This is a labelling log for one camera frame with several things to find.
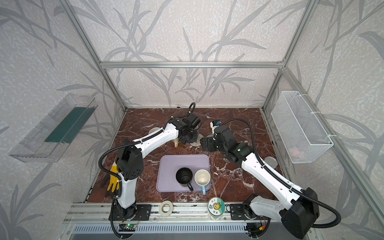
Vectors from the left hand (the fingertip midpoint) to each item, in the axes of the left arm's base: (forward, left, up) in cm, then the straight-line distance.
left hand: (194, 139), depth 89 cm
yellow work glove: (-21, +44, -10) cm, 50 cm away
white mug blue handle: (-20, -5, -8) cm, 22 cm away
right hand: (-6, -8, +11) cm, 14 cm away
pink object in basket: (-14, -51, +11) cm, 54 cm away
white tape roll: (-35, +16, -10) cm, 40 cm away
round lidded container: (-36, -11, -2) cm, 37 cm away
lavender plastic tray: (-12, +15, -10) cm, 22 cm away
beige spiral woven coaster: (-5, -3, +4) cm, 7 cm away
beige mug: (0, +11, -3) cm, 11 cm away
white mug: (+9, +27, -2) cm, 28 cm away
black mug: (-19, +5, -9) cm, 22 cm away
